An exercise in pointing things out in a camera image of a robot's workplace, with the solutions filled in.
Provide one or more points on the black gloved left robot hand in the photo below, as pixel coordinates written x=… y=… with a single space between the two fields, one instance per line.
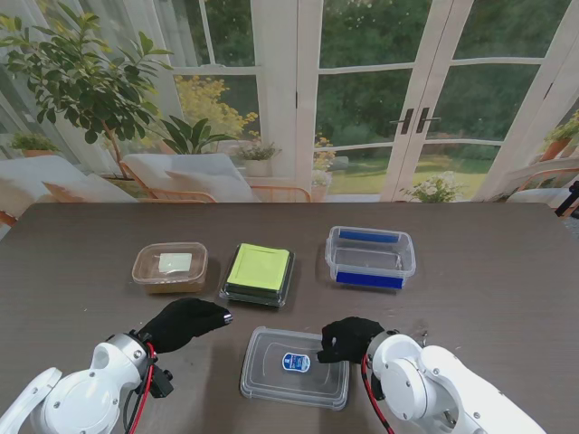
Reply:
x=185 y=323

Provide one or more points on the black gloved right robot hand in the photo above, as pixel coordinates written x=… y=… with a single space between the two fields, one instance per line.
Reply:
x=350 y=336

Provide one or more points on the clear lid with white label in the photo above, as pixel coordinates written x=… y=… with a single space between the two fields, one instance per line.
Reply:
x=172 y=262

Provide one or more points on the black plastic tray container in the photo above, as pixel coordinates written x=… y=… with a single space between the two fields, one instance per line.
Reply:
x=289 y=280

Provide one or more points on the clear lid with green sticker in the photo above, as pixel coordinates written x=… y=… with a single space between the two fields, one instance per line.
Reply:
x=260 y=269

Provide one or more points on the clear plastic lid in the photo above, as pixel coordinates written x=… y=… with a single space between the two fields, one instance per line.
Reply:
x=271 y=384

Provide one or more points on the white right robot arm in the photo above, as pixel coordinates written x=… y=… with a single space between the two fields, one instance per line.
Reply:
x=434 y=389

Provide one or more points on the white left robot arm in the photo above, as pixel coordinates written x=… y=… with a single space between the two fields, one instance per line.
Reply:
x=72 y=393

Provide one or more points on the brown kraft paper container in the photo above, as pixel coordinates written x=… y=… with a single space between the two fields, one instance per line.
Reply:
x=172 y=287

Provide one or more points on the clear container with blue clips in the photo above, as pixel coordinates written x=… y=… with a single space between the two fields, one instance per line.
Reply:
x=371 y=257

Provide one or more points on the printed sunroom backdrop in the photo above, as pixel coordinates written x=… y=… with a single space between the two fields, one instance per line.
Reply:
x=362 y=90

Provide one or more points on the black tripod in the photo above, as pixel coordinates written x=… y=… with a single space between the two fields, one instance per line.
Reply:
x=571 y=199

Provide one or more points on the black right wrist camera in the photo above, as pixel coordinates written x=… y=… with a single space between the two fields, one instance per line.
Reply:
x=376 y=389

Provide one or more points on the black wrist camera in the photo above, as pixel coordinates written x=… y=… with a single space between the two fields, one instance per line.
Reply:
x=162 y=384
x=376 y=389

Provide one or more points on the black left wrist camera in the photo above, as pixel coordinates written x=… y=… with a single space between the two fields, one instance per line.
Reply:
x=162 y=384

